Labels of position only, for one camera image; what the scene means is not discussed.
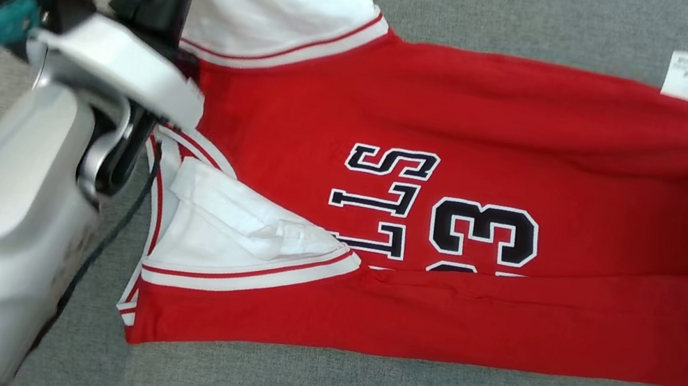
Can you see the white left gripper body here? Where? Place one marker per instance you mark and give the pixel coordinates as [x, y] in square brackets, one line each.
[126, 66]

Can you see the red basketball jersey number 23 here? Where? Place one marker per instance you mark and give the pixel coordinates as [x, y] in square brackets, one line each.
[536, 149]

